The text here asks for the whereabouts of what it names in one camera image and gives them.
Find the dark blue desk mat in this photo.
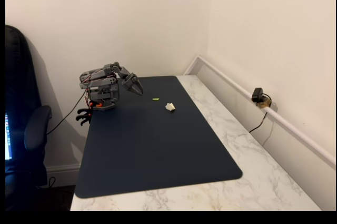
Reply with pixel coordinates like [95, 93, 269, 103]
[74, 75, 243, 199]

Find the black office chair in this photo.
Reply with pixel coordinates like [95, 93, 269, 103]
[5, 25, 53, 211]

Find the white baseboard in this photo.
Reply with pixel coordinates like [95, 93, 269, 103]
[46, 163, 81, 188]

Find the black webcam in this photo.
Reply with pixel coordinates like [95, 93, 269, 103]
[252, 87, 264, 103]

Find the laptop screen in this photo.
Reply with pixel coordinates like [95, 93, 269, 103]
[5, 113, 13, 161]

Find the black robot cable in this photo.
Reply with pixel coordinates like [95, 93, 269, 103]
[46, 91, 87, 135]

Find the black floor cable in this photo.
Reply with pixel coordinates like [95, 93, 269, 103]
[39, 176, 56, 189]

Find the black webcam cable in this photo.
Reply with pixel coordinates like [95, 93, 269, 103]
[249, 93, 272, 133]

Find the white wall rail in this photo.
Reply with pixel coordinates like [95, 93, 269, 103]
[183, 54, 336, 167]

